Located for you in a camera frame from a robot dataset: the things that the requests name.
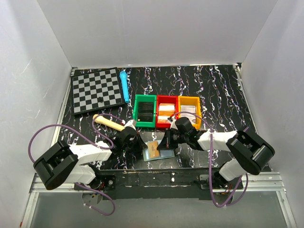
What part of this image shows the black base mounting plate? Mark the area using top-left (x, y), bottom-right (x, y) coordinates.
top-left (96, 168), bottom-right (211, 200)

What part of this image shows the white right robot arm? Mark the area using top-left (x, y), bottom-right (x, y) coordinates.
top-left (157, 117), bottom-right (275, 189)

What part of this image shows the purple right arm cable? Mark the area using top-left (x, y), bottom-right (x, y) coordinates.
top-left (167, 112), bottom-right (249, 209)

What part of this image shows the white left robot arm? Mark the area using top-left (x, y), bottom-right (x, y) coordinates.
top-left (28, 125), bottom-right (148, 190)

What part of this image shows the grey printed card stack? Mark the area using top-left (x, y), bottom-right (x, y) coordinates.
top-left (180, 105), bottom-right (197, 124)

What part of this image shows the black cards stack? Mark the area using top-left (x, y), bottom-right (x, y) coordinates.
top-left (137, 102), bottom-right (154, 122)

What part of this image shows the orange plastic bin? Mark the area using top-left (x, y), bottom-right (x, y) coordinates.
top-left (178, 96), bottom-right (202, 130)

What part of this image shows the wooden stick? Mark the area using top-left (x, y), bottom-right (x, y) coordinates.
top-left (93, 114), bottom-right (124, 132)

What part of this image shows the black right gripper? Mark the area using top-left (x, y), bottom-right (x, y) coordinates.
top-left (157, 127), bottom-right (189, 150)

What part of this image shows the blue toy microphone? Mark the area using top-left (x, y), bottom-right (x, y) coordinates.
top-left (119, 70), bottom-right (130, 103)

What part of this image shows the black chess piece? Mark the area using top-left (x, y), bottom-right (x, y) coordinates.
top-left (97, 97), bottom-right (104, 103)

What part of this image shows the orange white card stack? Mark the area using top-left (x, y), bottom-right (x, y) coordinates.
top-left (157, 115), bottom-right (171, 124)
top-left (159, 103), bottom-right (175, 113)

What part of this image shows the grey black chessboard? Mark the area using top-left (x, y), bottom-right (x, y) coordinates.
top-left (71, 68), bottom-right (125, 115)

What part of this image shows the green plastic bin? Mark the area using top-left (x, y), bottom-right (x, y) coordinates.
top-left (133, 94), bottom-right (157, 128)

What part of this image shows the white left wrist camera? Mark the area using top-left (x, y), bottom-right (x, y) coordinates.
top-left (123, 119), bottom-right (136, 130)

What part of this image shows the red plastic bin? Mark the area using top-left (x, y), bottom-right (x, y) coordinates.
top-left (156, 95), bottom-right (179, 129)

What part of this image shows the green card holder wallet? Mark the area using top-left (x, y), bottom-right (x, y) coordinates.
top-left (142, 140), bottom-right (175, 162)

